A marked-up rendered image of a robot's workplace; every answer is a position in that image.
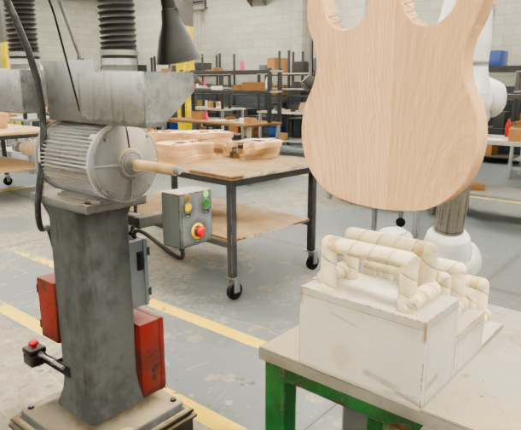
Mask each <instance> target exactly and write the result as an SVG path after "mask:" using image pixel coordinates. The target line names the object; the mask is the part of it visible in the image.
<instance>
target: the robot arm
mask: <svg viewBox="0 0 521 430"><path fill-rule="evenodd" d="M455 2H456V0H444V2H443V6H442V10H441V15H440V16H439V19H438V22H439V21H441V20H443V19H444V18H445V17H446V16H447V15H448V14H449V13H450V12H451V10H452V9H453V7H454V5H455ZM492 35H493V8H492V9H491V12H490V15H489V18H488V19H487V22H486V23H485V25H484V27H483V30H482V31H481V33H480V35H479V37H478V41H477V44H476V47H475V50H474V56H473V74H474V79H475V83H476V86H477V88H478V92H479V94H480V96H481V98H482V100H483V104H484V108H485V112H486V116H487V122H489V119H490V118H494V117H496V116H497V115H499V114H500V113H501V112H502V110H503V109H504V107H505V106H506V103H507V90H506V87H505V85H504V84H503V83H501V82H499V81H497V80H495V79H493V78H491V77H489V63H488V62H489V54H490V51H491V44H492ZM470 188H471V183H470V184H469V185H468V187H467V188H466V189H465V190H463V191H462V192H461V193H460V194H459V195H457V196H455V198H453V199H452V200H449V201H447V202H444V203H443V204H441V205H439V206H437V213H436V220H435V225H433V226H432V227H431V228H429V229H428V230H427V232H426V235H425V238H424V241H429V242H433V243H434V244H436V246H437V248H438V255H437V257H438V258H442V259H449V260H453V261H458V262H461V263H463V264H464V265H465V266H466V273H467V275H472V276H475V275H476V274H478V272H479V271H480V268H481V264H482V257H481V253H480V252H479V249H478V247H477V246H476V245H475V244H474V243H473V242H471V241H470V236H469V234H468V233H467V232H466V230H465V229H464V225H465V220H466V210H467V205H468V200H469V194H470ZM379 232H382V233H386V234H391V235H399V236H404V237H408V238H413V236H412V234H411V233H410V232H408V231H407V230H405V229H403V228H401V227H385V228H383V229H381V230H380V231H379Z"/></svg>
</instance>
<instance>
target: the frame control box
mask: <svg viewBox="0 0 521 430"><path fill-rule="evenodd" d="M204 190H207V191H208V192H209V195H208V197H206V198H204V197H203V191H204ZM185 194H190V197H191V198H190V201H188V202H186V201H185V200H184V195H185ZM161 197H162V217H163V237H164V244H162V243H161V242H160V241H158V240H157V239H156V238H154V237H153V236H152V235H150V234H149V233H148V232H146V231H145V230H142V229H135V230H133V232H132V236H131V237H130V240H136V238H137V235H136V234H137V233H141V234H143V235H145V236H146V237H147V238H148V239H150V240H151V241H153V242H154V243H155V244H156V245H158V246H159V247H161V248H162V249H163V250H164V251H166V252H167V253H169V254H170V255H171V256H172V257H174V258H175V259H179V260H182V259H184V257H185V248H187V247H191V246H194V245H198V244H200V243H203V242H206V241H211V189H208V188H203V187H198V186H189V187H185V188H180V189H172V190H167V191H163V192H162V193H161ZM204 200H208V201H209V202H210V204H209V206H208V207H204V205H203V203H204ZM188 203H189V204H190V205H191V207H192V208H191V210H190V212H186V211H185V206H186V205H187V204H188ZM200 226H203V227H205V229H206V233H205V235H204V236H203V237H198V236H197V235H196V232H195V231H196V229H197V228H199V227H200ZM165 245H166V246H169V247H174V248H178V249H179V251H181V256H180V255H178V254H176V253H174V252H172V251H171V250H170V249H169V248H168V247H166V246H165Z"/></svg>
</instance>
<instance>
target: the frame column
mask: <svg viewBox="0 0 521 430"><path fill-rule="evenodd" d="M42 204H43V203H42ZM43 207H44V209H45V210H46V212H47V213H48V215H49V223H50V233H51V241H52V251H53V260H54V270H55V287H56V297H57V306H58V315H59V324H60V334H61V351H62V361H63V363H64V364H66V365H67V366H69V367H70V372H71V378H69V377H67V376H65V375H64V384H63V389H62V391H61V395H60V397H59V400H58V404H60V405H61V406H63V407H64V408H65V409H67V410H69V411H70V412H72V413H73V414H74V415H76V416H77V417H79V418H80V419H82V420H83V421H85V422H87V423H88V424H90V425H91V426H96V425H98V424H100V423H102V422H104V421H106V420H108V419H109V418H111V417H113V416H115V415H117V414H118V413H120V412H122V411H124V410H127V409H129V407H131V406H133V405H135V404H138V403H139V402H141V401H142V400H144V399H146V398H147V397H145V398H144V397H143V395H142V389H141V387H140V384H139V380H138V377H137V372H136V344H135V330H134V315H133V300H132V286H131V271H130V242H129V227H128V212H129V210H130V206H129V207H125V208H120V209H116V210H112V211H108V212H100V213H96V214H92V215H84V214H81V213H77V212H72V211H68V210H65V209H61V208H59V207H55V206H49V205H45V204H43Z"/></svg>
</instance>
